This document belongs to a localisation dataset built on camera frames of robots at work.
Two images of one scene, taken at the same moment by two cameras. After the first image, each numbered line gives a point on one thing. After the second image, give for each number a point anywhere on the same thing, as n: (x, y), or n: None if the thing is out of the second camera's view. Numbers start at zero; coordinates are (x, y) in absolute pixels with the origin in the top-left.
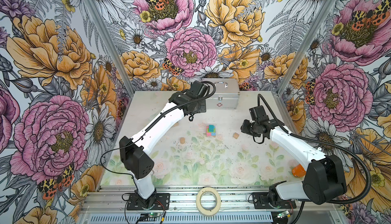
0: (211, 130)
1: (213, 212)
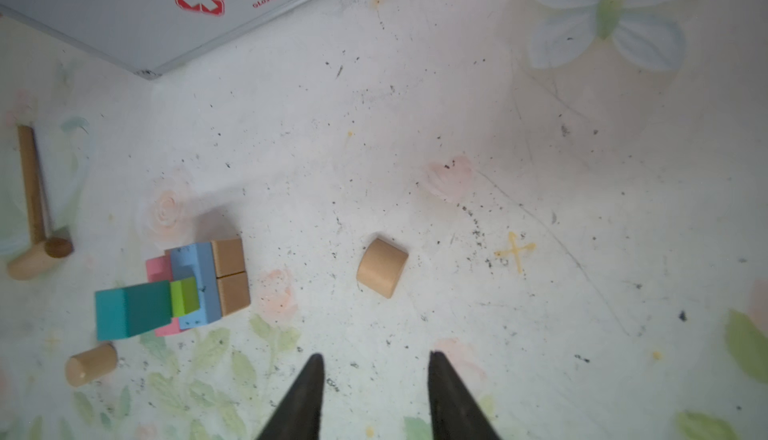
0: (127, 311)
1: None
